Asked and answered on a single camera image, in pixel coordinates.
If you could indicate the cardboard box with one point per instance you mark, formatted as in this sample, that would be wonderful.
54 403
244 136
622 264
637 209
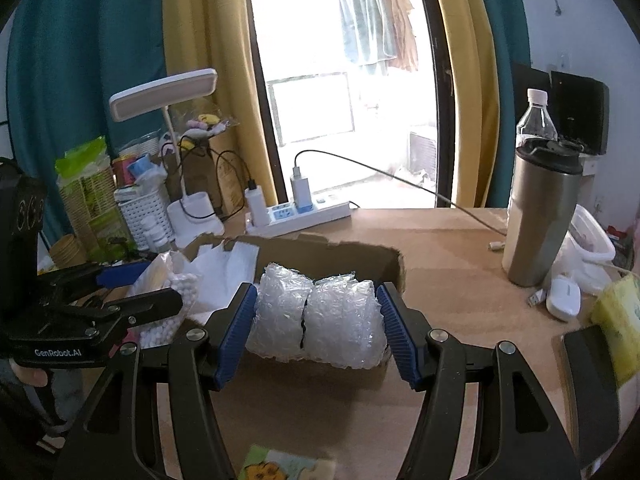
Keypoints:
325 255

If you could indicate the white power strip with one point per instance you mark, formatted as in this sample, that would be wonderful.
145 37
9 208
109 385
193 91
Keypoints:
325 210

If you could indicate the black notebook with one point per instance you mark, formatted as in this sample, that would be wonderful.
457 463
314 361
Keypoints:
592 395

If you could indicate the bag of white foam beads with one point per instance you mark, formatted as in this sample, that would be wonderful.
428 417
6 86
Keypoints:
170 327

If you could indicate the white and blue charger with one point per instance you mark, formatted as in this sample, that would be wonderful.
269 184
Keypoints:
301 190

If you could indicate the black monitor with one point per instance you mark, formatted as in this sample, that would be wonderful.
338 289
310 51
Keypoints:
582 105

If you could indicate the white tissue paper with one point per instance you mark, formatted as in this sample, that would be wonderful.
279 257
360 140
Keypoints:
220 275

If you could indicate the white perforated basket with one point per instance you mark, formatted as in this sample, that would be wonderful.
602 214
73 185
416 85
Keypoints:
145 210

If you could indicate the jar with bamboo lid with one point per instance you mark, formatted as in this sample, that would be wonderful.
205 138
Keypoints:
67 250

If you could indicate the clear bubble wrap bundle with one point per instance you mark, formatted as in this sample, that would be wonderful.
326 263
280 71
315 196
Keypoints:
320 320

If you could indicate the white pill bottle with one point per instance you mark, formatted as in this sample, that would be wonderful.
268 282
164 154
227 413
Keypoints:
149 232
161 237

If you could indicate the hanging brown shirt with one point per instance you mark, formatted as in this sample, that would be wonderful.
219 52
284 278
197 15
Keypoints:
402 25

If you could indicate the outdoor air conditioner unit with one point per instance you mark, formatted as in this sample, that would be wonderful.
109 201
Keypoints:
422 155

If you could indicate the small white round device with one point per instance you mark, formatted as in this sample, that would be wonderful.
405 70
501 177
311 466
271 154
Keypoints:
562 297

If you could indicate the white desk lamp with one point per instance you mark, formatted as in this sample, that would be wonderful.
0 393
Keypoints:
165 92

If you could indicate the steel tumbler with black lid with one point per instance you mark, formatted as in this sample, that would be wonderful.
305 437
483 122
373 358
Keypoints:
540 220

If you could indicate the green pack of paper cups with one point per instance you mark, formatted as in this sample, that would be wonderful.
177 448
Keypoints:
90 195

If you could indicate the hanging teal towel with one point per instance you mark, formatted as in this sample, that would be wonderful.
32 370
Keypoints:
367 20

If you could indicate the yellow curtain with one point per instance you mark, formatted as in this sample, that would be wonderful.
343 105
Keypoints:
210 35
470 85

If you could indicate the teal curtain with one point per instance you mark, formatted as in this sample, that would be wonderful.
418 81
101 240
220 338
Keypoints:
85 60
505 35

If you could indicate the small white and yellow plush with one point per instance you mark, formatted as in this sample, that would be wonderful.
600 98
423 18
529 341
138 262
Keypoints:
207 125

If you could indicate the person's left hand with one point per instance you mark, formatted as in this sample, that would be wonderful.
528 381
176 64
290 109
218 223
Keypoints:
32 375

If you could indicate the red can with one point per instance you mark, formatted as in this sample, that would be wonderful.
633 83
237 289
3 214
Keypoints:
122 170

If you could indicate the white lidded plastic container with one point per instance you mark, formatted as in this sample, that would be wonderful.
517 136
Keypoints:
590 250

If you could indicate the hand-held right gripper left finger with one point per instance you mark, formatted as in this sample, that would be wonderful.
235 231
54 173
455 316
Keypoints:
235 335

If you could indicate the brown paper bag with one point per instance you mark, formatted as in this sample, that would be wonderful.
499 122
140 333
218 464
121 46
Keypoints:
230 180

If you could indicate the yellow tissue pack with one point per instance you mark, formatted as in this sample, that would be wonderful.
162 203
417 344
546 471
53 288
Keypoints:
620 320

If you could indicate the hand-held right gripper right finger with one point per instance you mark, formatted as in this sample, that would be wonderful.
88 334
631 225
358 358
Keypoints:
400 335

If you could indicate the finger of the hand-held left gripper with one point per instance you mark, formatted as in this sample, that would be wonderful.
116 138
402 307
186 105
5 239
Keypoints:
120 275
145 302

